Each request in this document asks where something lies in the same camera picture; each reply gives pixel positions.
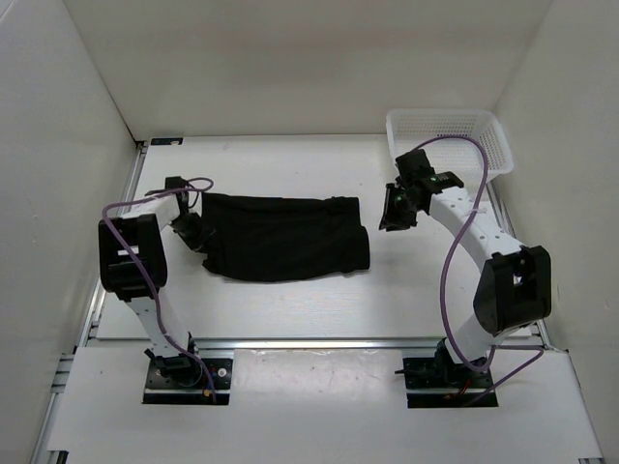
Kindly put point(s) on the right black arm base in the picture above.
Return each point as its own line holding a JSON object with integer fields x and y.
{"x": 437, "y": 382}

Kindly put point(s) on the black shorts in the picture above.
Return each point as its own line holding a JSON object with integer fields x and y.
{"x": 274, "y": 239}

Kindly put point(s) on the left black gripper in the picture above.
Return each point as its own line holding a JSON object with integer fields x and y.
{"x": 199, "y": 242}

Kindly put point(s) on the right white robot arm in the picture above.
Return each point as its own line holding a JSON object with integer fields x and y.
{"x": 514, "y": 287}

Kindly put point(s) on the front aluminium frame rail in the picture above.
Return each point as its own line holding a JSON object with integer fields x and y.
{"x": 391, "y": 343}

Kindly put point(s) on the white plastic mesh basket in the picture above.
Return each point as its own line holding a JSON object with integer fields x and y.
{"x": 453, "y": 135}

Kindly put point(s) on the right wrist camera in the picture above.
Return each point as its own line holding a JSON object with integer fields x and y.
{"x": 412, "y": 167}

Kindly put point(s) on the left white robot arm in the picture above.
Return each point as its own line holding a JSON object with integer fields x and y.
{"x": 133, "y": 267}

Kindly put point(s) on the left aluminium frame rail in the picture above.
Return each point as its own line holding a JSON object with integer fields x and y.
{"x": 90, "y": 321}

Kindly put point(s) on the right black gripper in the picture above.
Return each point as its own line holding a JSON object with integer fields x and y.
{"x": 391, "y": 219}

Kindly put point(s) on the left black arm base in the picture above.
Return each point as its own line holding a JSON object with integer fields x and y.
{"x": 183, "y": 381}

